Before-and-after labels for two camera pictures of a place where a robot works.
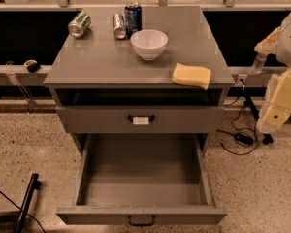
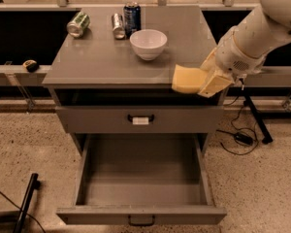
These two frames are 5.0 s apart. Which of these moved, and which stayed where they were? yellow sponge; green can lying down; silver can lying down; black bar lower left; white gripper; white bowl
Moved: white gripper; yellow sponge
Stayed: black bar lower left; silver can lying down; white bowl; green can lying down
